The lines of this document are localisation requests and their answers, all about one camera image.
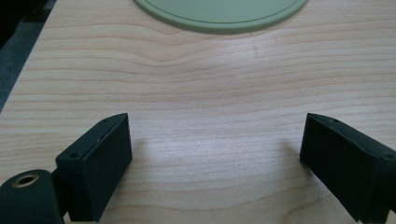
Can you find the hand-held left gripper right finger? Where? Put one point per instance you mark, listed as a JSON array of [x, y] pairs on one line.
[[348, 165]]

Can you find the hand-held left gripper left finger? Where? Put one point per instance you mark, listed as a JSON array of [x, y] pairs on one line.
[[96, 174]]

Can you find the round green mat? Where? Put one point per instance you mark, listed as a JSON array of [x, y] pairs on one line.
[[221, 14]]

